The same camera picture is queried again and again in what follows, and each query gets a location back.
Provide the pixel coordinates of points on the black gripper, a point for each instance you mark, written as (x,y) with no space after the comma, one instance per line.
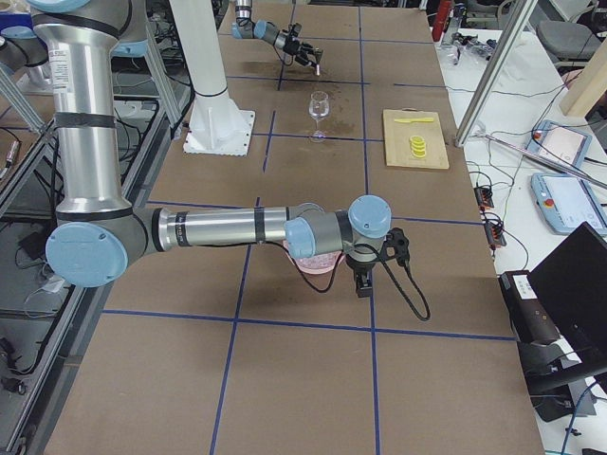
(300,49)
(358,263)

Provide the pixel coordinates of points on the steel cocktail jigger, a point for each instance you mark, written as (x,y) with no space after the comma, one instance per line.
(317,60)

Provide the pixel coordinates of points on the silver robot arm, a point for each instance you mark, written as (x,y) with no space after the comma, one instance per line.
(99,233)
(284,41)

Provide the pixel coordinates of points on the clear ice cubes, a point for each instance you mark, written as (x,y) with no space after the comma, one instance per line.
(318,262)

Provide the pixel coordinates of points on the clear wine glass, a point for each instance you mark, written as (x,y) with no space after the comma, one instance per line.
(318,109)

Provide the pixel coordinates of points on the pink bowl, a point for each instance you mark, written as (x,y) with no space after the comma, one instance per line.
(317,272)

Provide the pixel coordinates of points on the wooden cutting board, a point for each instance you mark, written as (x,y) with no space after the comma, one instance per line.
(397,144)

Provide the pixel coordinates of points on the yellow plastic knife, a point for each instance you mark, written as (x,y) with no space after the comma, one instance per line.
(414,120)

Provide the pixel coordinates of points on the orange connector block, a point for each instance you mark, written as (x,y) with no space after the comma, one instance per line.
(483,197)
(494,230)

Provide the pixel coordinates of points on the red cylinder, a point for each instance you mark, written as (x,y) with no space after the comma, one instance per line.
(440,19)

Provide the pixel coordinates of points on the clear plastic bag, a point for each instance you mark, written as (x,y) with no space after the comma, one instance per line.
(455,46)

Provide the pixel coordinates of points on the black box device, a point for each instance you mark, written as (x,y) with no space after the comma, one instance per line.
(528,317)

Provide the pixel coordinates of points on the black monitor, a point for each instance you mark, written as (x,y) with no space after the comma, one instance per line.
(570,283)

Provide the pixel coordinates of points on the near blue teach pendant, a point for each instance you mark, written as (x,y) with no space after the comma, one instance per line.
(566,202)

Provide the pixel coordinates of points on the blue teach pendant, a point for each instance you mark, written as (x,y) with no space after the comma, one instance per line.
(565,145)
(566,202)

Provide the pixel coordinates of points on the far blue teach pendant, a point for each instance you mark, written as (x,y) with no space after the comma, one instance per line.
(565,145)

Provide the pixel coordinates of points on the metal rod with base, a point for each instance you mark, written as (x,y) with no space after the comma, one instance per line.
(574,171)

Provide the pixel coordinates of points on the grey office chair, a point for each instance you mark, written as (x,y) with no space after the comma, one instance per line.
(573,42)

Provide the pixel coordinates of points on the white pedestal column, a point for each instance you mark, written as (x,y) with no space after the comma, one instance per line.
(217,125)

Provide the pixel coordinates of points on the aluminium frame post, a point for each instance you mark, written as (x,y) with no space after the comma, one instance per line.
(508,38)

